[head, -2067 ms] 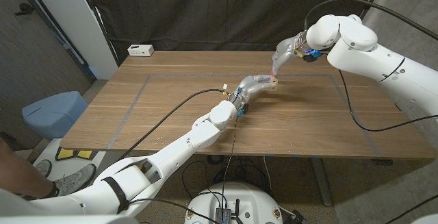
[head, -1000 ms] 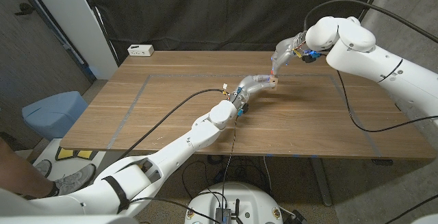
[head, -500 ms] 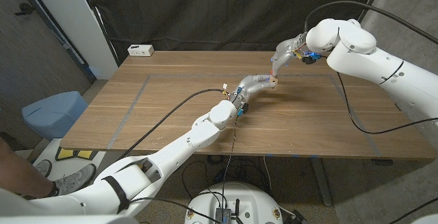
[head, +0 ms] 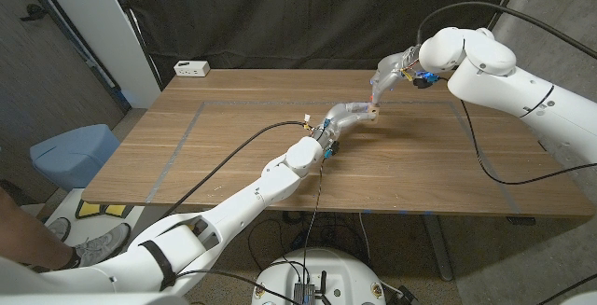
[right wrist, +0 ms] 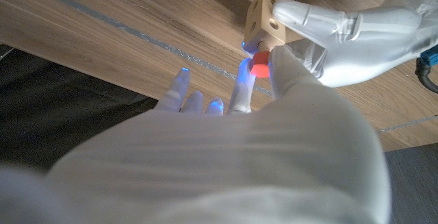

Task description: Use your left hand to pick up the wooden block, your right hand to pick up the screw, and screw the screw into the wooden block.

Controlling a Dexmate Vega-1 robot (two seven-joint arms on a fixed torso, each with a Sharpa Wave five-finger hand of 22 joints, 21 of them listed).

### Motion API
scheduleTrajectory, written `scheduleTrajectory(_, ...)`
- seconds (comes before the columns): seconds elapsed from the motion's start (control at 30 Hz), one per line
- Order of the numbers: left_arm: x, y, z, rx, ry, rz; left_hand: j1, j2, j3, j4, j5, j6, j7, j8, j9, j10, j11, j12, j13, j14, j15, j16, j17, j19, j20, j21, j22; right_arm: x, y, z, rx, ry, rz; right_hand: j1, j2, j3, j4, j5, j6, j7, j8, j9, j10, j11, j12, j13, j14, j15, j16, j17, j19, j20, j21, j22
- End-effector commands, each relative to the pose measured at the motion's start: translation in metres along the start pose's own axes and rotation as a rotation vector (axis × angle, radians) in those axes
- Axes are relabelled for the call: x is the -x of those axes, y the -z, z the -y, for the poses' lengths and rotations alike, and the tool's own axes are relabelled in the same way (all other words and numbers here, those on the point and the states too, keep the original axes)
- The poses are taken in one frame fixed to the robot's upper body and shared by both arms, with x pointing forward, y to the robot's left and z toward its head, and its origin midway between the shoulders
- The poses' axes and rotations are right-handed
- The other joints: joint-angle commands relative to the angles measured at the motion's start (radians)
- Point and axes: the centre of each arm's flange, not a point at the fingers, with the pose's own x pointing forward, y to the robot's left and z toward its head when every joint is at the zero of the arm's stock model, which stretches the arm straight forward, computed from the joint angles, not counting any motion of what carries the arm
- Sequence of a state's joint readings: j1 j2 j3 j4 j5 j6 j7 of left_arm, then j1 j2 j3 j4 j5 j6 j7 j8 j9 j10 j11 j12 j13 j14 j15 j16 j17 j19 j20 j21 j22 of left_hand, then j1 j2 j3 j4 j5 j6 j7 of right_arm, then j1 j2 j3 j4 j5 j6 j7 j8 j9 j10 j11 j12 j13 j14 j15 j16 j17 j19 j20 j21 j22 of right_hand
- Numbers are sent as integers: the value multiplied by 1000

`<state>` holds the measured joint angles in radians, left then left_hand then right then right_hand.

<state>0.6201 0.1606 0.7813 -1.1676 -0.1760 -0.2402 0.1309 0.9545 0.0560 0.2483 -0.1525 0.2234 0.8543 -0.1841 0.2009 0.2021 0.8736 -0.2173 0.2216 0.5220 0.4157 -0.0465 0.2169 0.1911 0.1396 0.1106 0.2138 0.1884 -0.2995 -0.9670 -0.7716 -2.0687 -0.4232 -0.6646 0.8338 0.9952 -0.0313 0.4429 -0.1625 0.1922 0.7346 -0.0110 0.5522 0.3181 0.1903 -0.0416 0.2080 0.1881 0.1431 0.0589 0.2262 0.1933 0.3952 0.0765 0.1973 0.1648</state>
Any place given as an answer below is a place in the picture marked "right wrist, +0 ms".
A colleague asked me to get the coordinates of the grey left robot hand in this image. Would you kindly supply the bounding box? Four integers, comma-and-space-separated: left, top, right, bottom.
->
272, 0, 438, 88

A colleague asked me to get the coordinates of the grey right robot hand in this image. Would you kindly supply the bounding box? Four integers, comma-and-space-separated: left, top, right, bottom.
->
0, 45, 393, 224

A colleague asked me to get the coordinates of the wooden block with holes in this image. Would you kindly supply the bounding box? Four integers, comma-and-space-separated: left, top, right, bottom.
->
243, 0, 287, 54

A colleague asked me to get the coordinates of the red-headed wooden screw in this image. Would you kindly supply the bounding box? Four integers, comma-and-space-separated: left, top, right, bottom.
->
248, 40, 272, 79

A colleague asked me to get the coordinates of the black curtain backdrop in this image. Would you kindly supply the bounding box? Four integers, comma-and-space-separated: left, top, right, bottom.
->
0, 43, 159, 174

